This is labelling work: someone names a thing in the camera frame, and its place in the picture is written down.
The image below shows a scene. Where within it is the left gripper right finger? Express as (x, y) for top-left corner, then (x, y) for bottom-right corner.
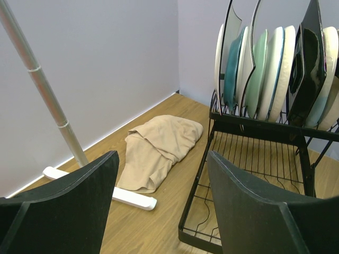
(207, 151), (338, 253)

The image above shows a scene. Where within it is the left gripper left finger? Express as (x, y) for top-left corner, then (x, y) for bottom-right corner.
(1, 151), (119, 253)

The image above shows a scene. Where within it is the pink and cream plate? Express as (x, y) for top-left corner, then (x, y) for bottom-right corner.
(304, 26), (338, 128)

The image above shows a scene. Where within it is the white clothes rack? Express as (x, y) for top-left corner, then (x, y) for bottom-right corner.
(1, 1), (157, 211)

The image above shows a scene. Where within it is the beige cloth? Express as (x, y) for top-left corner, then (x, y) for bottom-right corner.
(117, 115), (203, 193)

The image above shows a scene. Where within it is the cream round plate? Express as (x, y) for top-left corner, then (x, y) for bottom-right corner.
(268, 25), (296, 122)

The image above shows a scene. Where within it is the green round plate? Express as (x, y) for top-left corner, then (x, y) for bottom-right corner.
(245, 29), (268, 118)

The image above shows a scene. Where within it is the teal round plate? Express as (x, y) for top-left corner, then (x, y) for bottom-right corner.
(224, 26), (248, 112)

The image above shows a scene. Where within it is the black glazed plate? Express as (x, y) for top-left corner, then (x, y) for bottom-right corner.
(287, 1), (327, 127)

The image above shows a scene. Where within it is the white blue rimmed plate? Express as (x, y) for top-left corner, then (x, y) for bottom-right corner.
(257, 26), (284, 121)

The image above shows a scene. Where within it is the square leaf pattern plate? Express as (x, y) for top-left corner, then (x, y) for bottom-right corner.
(214, 24), (224, 115)

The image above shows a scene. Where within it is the large square green plate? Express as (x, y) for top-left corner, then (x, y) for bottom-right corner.
(215, 1), (242, 112)

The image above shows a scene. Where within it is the black wire dish rack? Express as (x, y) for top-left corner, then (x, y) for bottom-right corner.
(178, 95), (338, 253)

